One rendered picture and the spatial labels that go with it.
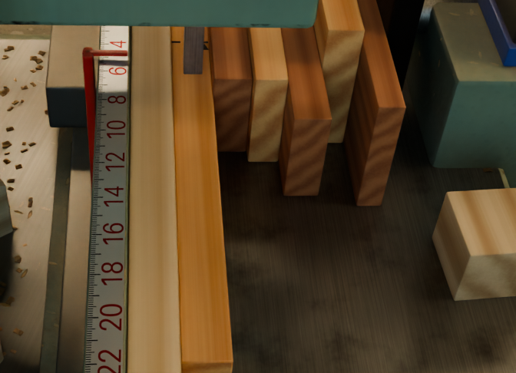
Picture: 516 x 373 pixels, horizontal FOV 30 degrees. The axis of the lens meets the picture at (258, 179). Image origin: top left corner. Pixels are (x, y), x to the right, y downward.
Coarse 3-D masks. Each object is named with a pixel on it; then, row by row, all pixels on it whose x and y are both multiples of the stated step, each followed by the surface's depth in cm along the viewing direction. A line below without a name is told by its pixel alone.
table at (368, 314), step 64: (256, 192) 48; (320, 192) 48; (256, 256) 45; (320, 256) 45; (384, 256) 46; (256, 320) 43; (320, 320) 43; (384, 320) 43; (448, 320) 43; (512, 320) 44
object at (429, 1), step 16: (384, 0) 47; (400, 0) 45; (416, 0) 45; (432, 0) 50; (448, 0) 50; (464, 0) 50; (384, 16) 47; (400, 16) 46; (416, 16) 46; (400, 32) 47; (416, 32) 47; (400, 48) 47; (400, 64) 48; (400, 80) 49
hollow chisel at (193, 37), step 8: (184, 32) 45; (192, 32) 44; (200, 32) 44; (184, 40) 45; (192, 40) 45; (200, 40) 45; (184, 48) 45; (192, 48) 45; (200, 48) 45; (184, 56) 45; (192, 56) 45; (200, 56) 45; (184, 64) 46; (192, 64) 46; (200, 64) 46; (184, 72) 46; (192, 72) 46; (200, 72) 46
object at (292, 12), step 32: (0, 0) 39; (32, 0) 39; (64, 0) 39; (96, 0) 39; (128, 0) 39; (160, 0) 39; (192, 0) 39; (224, 0) 40; (256, 0) 40; (288, 0) 40
